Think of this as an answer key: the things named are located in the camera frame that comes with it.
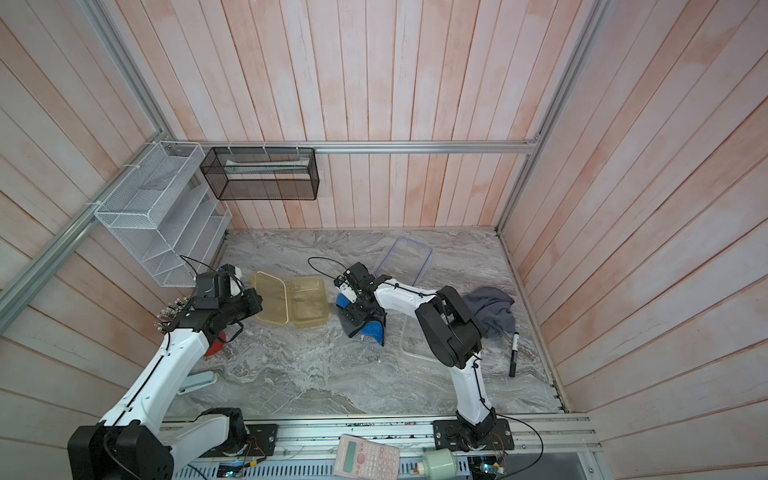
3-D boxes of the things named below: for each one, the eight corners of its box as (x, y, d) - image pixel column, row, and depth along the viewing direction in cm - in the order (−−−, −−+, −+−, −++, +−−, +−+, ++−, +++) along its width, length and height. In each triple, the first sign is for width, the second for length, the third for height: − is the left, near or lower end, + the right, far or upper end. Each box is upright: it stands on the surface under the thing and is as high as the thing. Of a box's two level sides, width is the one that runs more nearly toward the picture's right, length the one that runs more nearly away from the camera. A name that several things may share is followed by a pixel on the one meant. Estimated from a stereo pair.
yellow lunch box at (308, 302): (294, 334, 94) (289, 325, 89) (291, 288, 105) (287, 278, 100) (331, 326, 96) (329, 317, 91) (325, 282, 107) (322, 272, 102)
